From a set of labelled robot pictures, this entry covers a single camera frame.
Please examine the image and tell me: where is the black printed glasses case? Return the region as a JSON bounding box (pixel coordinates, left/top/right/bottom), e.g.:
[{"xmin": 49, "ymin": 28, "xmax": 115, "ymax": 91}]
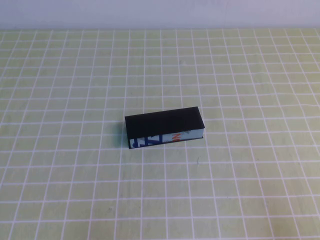
[{"xmin": 124, "ymin": 106, "xmax": 206, "ymax": 150}]

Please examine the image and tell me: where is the green white-grid tablecloth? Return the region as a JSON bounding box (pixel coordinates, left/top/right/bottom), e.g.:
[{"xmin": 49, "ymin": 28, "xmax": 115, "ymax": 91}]
[{"xmin": 0, "ymin": 27, "xmax": 320, "ymax": 240}]

